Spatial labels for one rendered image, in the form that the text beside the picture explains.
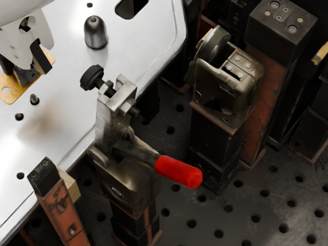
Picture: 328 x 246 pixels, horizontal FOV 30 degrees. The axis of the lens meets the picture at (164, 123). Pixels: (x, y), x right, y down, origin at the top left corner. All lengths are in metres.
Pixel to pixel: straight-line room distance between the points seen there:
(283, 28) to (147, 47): 0.21
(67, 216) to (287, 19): 0.35
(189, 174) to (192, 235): 0.45
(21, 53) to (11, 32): 0.04
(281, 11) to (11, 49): 0.32
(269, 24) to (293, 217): 0.44
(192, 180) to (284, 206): 0.50
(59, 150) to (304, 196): 0.49
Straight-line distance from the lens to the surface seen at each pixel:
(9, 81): 0.78
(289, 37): 0.75
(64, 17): 0.91
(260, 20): 0.76
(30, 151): 0.81
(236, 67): 0.78
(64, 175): 0.72
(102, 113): 0.61
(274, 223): 1.09
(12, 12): 0.48
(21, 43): 0.64
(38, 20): 0.64
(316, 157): 1.13
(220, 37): 0.75
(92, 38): 0.85
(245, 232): 1.08
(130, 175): 0.73
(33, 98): 0.83
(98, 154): 0.71
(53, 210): 0.66
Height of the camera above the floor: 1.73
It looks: 64 degrees down
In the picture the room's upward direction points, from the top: 1 degrees clockwise
